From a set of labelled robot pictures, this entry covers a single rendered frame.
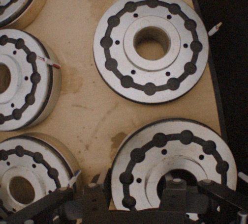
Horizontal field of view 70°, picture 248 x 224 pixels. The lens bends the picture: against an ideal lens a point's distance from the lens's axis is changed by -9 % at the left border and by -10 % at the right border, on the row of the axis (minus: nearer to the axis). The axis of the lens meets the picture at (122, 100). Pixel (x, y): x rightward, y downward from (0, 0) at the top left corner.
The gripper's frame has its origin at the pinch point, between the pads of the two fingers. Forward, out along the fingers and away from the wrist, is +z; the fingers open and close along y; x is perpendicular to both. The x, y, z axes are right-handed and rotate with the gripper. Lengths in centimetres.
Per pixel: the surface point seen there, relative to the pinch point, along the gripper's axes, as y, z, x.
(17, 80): -9.9, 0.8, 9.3
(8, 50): -11.2, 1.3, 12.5
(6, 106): -11.7, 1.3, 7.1
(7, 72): -13.2, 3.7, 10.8
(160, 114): 2.8, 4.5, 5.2
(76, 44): -5.2, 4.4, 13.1
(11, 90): -10.7, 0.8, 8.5
